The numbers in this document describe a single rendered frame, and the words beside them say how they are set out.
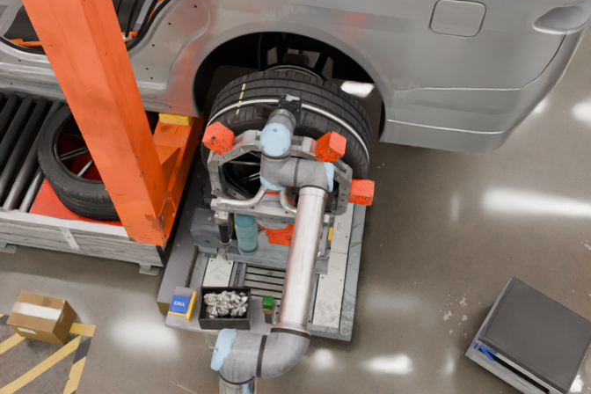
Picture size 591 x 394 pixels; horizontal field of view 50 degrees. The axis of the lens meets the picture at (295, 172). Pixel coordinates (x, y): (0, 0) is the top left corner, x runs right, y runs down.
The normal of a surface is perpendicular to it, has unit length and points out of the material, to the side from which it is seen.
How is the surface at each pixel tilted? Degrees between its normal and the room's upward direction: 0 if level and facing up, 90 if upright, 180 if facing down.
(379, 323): 0
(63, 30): 90
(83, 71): 90
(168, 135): 0
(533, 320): 0
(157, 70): 90
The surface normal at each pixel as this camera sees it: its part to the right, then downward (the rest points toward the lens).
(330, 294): 0.01, -0.55
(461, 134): -0.16, 0.82
